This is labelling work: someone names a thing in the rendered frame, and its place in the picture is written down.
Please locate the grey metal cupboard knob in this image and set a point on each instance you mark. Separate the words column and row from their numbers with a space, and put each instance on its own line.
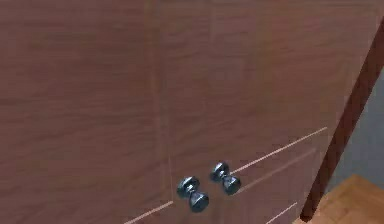
column 193, row 194
column 226, row 178

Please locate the brown wooden cupboard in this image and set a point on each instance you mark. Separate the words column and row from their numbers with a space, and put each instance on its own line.
column 100, row 100

